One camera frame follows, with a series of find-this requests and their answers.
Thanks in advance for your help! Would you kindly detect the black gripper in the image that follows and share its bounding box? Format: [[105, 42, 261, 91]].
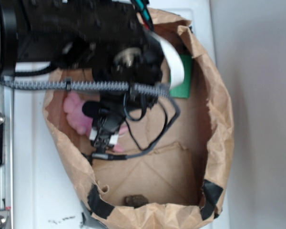
[[82, 31, 164, 134]]

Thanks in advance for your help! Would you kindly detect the pink plush bunny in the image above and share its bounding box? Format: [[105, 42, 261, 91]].
[[63, 92, 129, 153]]

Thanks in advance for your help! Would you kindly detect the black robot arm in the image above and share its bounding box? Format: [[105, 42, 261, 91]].
[[0, 0, 164, 129]]

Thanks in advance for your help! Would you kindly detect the green rectangular block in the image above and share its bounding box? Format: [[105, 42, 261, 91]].
[[170, 54, 193, 99]]

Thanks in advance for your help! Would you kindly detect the brown paper bag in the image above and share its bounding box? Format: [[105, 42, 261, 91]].
[[43, 7, 234, 229]]

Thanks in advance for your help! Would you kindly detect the dark grey rock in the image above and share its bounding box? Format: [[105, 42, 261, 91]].
[[124, 194, 149, 208]]

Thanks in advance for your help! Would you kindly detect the black tape strip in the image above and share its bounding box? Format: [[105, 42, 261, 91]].
[[200, 179, 224, 220], [81, 201, 107, 229], [87, 185, 115, 219]]

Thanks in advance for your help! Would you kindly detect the grey braided cable sleeve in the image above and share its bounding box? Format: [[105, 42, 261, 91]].
[[3, 80, 182, 160]]

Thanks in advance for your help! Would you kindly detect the thin black cable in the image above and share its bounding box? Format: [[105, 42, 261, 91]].
[[123, 93, 169, 151]]

